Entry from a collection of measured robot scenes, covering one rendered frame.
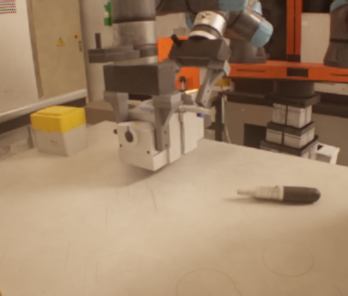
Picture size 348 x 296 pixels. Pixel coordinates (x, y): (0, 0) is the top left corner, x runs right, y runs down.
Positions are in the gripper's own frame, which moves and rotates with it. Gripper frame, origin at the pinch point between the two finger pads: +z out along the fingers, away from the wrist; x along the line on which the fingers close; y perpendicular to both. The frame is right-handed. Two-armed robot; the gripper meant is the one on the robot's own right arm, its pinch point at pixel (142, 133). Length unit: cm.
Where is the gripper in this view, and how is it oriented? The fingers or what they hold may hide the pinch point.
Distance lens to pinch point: 57.6
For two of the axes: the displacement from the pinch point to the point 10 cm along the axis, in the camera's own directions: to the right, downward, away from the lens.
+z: 0.5, 9.3, 3.7
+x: -8.1, -1.8, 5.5
